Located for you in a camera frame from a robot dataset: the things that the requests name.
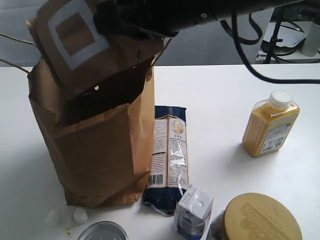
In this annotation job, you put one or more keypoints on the silver tin can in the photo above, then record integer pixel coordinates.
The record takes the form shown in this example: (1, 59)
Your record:
(103, 230)

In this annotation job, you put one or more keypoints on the small white milk carton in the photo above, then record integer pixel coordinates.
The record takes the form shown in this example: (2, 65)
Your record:
(193, 212)

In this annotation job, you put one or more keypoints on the brown snack pouch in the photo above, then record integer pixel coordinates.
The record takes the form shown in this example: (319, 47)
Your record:
(80, 57)

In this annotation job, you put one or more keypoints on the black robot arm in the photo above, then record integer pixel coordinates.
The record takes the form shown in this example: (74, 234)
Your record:
(183, 14)

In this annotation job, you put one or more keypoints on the clear plastic wrapper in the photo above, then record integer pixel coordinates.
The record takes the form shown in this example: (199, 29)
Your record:
(70, 217)

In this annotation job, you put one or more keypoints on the yellow millet plastic bottle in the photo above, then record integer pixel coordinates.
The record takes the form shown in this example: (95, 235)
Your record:
(269, 123)

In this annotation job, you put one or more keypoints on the brown paper grocery bag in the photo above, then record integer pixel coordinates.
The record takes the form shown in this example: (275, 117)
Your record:
(98, 121)

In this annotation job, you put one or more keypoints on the white cylinder container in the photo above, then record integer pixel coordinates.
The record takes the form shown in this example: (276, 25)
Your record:
(312, 41)

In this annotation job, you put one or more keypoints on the jar with gold lid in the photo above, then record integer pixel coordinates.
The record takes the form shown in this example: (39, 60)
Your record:
(254, 216)

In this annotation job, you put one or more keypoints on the black tripod stand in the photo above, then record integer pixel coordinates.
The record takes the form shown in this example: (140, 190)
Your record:
(274, 37)

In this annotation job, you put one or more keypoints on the white paper sheet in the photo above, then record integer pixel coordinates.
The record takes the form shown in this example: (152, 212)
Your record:
(290, 38)

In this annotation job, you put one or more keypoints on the dark blue noodle packet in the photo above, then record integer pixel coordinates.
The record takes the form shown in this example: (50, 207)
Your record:
(169, 175)

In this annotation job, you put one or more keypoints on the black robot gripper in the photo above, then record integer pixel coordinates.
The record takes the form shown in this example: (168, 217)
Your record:
(129, 18)

